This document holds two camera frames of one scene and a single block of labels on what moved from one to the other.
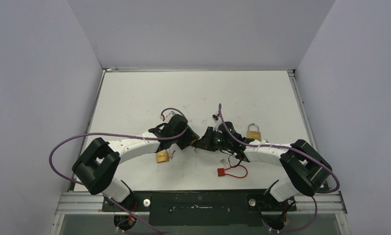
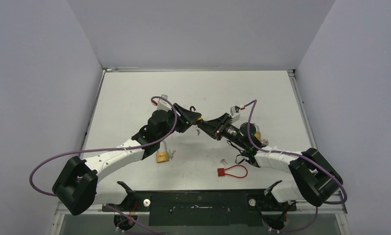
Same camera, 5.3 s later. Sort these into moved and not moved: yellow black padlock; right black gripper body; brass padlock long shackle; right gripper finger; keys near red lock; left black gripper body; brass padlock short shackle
Moved: right gripper finger; right black gripper body; yellow black padlock; left black gripper body
Not moved: brass padlock long shackle; keys near red lock; brass padlock short shackle
